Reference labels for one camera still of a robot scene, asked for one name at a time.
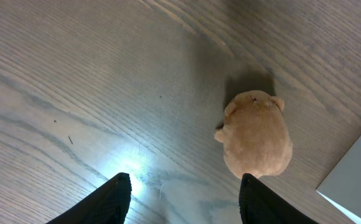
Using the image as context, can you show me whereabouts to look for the brown plush toy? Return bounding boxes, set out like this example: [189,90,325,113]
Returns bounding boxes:
[214,90,293,179]

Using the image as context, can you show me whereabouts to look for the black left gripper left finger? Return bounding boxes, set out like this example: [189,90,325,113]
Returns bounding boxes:
[47,172,132,224]

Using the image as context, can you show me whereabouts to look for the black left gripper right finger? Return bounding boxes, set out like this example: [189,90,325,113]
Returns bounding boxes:
[238,173,317,224]

